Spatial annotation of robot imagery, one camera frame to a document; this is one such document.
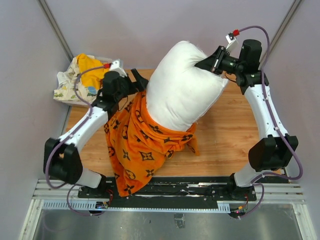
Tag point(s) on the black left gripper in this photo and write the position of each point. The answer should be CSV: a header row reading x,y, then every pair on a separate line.
x,y
141,83

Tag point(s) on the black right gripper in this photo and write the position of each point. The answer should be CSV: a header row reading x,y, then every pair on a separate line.
x,y
212,63

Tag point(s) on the white pillow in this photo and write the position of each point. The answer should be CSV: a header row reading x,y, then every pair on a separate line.
x,y
178,92

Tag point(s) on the orange flower-pattern pillowcase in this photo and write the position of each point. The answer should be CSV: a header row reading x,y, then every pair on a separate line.
x,y
138,146

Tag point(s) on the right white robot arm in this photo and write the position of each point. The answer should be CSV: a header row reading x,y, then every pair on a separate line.
x,y
275,147

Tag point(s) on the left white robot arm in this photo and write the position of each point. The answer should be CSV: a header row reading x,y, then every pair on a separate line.
x,y
62,155

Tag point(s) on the white plastic basket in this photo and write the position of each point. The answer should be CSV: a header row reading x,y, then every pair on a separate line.
x,y
103,60

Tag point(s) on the yellow cloth in basket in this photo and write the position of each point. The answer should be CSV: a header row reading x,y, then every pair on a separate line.
x,y
94,77

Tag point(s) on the white printed cloth in basket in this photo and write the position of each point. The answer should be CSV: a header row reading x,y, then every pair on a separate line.
x,y
66,90

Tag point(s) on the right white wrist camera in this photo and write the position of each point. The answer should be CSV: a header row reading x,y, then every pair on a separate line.
x,y
232,42

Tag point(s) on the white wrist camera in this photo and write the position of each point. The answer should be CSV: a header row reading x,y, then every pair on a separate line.
x,y
117,66
232,42

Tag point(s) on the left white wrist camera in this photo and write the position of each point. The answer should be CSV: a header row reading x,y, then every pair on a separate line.
x,y
117,66

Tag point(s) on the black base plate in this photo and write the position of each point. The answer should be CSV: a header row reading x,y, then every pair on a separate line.
x,y
173,193

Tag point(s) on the aluminium rail frame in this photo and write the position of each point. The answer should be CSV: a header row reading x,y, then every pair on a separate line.
x,y
269,190

